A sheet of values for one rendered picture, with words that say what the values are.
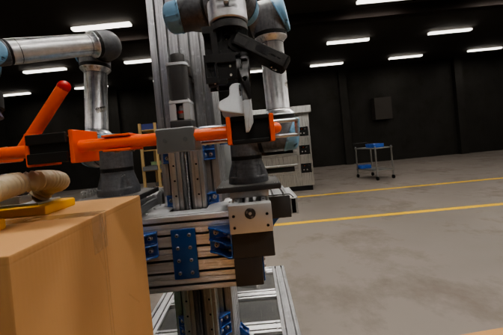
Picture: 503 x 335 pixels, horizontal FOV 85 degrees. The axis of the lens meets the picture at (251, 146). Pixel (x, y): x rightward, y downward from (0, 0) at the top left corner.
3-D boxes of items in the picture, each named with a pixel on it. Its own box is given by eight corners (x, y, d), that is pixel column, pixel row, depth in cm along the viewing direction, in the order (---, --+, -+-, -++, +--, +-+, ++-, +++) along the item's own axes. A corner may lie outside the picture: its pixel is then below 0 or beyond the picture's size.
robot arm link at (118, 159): (109, 169, 96) (105, 130, 96) (90, 170, 104) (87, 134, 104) (140, 165, 106) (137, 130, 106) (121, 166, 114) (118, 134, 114)
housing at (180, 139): (156, 154, 48) (153, 128, 48) (167, 153, 55) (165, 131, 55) (195, 150, 49) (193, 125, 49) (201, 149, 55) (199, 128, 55)
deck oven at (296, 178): (253, 197, 619) (245, 111, 618) (254, 188, 731) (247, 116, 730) (318, 191, 615) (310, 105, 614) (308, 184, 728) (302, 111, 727)
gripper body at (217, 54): (211, 96, 56) (205, 37, 56) (253, 91, 57) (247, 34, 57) (206, 87, 49) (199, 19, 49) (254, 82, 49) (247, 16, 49)
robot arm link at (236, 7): (245, 13, 57) (245, -11, 49) (248, 34, 57) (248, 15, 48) (209, 16, 56) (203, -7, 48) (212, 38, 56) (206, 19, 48)
